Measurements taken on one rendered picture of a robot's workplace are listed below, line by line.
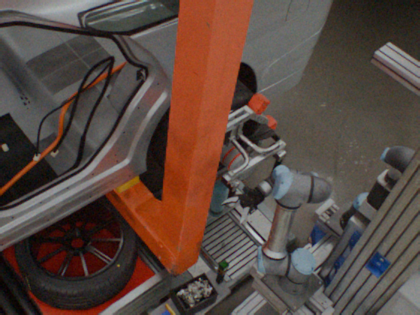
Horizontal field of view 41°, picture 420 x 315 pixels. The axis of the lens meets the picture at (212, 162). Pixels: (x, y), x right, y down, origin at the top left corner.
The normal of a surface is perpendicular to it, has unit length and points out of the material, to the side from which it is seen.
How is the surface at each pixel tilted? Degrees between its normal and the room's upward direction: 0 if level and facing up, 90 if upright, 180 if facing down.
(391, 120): 0
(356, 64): 0
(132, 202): 0
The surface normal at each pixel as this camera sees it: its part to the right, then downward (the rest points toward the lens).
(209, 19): -0.76, 0.46
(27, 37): 0.04, -0.55
